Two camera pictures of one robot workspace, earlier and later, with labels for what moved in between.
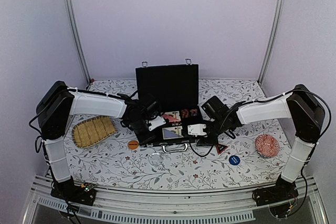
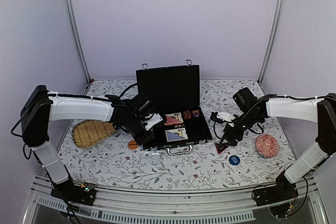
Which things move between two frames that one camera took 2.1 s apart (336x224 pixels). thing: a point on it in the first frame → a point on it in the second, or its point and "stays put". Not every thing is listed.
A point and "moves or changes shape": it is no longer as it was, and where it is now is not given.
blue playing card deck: (170, 132) moves or changes shape
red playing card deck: (172, 116) moves or changes shape
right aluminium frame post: (281, 9) stays put
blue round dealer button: (234, 160) stays put
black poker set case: (176, 88) stays put
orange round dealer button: (133, 145) stays put
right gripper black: (206, 142) → (228, 132)
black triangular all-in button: (220, 148) stays put
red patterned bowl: (266, 146) stays put
